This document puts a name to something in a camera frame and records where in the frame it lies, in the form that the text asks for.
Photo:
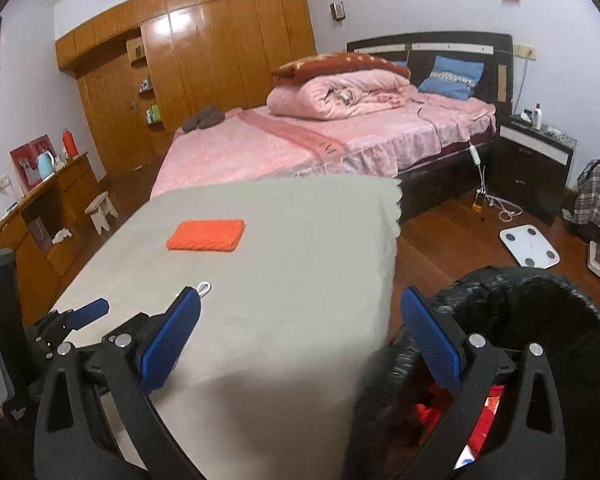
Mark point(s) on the brown patterned pillow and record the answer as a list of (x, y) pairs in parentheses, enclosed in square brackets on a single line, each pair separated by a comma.
[(340, 64)]

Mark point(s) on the plaid cloth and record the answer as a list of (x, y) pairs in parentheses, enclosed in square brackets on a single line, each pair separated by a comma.
[(597, 190)]

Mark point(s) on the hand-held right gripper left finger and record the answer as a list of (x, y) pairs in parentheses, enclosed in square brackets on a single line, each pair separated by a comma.
[(172, 340)]

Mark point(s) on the red gift box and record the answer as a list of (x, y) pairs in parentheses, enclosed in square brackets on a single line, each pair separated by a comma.
[(22, 165)]

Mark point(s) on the small wall device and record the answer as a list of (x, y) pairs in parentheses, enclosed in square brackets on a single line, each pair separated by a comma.
[(338, 11)]

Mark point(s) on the white rag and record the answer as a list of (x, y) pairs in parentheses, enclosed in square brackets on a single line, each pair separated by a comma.
[(62, 236)]

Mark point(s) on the dark brown cloth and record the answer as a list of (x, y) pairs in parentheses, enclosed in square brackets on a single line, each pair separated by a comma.
[(204, 119)]

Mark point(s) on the red white wrapper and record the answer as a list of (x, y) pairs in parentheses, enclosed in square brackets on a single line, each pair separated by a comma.
[(487, 415)]

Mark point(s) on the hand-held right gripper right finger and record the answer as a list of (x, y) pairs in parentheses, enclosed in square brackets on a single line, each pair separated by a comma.
[(430, 340)]

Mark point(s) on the white bathroom scale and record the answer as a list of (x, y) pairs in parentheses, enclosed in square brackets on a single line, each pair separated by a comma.
[(530, 246)]

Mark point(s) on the red thermos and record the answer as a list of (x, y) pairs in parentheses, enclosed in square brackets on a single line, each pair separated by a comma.
[(70, 144)]

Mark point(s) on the pink bedspread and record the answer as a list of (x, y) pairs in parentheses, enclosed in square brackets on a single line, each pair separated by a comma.
[(250, 150)]

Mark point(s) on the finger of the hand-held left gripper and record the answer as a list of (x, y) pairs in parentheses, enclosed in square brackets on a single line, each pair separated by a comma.
[(90, 308)]

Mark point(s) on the orange mesh foam sheet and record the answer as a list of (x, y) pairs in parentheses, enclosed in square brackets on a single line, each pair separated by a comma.
[(205, 235)]

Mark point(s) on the beige tablecloth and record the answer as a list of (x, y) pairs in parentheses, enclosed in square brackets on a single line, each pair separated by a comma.
[(280, 260)]

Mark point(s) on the blue pillow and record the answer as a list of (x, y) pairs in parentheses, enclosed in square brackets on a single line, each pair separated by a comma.
[(450, 77)]

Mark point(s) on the black trash bin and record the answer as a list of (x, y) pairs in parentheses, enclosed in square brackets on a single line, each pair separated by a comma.
[(545, 305)]

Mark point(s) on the dark wooden bed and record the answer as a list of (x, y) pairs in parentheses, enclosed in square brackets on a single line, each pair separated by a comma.
[(495, 70)]

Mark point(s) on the black white nightstand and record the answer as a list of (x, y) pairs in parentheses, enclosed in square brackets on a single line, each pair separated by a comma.
[(525, 175)]

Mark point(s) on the pink knitted runner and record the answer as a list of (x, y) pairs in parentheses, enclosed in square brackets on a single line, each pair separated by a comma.
[(300, 132)]

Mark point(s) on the beige wall outlet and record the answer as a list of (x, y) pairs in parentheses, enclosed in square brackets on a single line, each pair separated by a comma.
[(525, 51)]

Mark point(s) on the light blue kettle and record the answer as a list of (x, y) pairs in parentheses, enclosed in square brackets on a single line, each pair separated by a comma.
[(46, 167)]

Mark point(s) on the white wall socket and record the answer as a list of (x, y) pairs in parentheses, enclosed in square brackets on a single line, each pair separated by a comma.
[(1, 184)]

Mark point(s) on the wooden dresser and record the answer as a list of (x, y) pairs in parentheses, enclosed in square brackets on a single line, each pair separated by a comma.
[(75, 185)]

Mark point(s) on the white bottle red cap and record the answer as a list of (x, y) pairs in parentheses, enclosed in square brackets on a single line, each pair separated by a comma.
[(536, 119)]

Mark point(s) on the folded pink quilt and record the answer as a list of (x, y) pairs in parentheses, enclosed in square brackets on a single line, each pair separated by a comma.
[(320, 95)]

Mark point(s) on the small white wooden stool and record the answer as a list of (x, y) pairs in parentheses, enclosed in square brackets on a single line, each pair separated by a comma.
[(101, 210)]

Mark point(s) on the wooden wardrobe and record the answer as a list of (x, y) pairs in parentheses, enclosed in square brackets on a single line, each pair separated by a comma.
[(220, 45)]

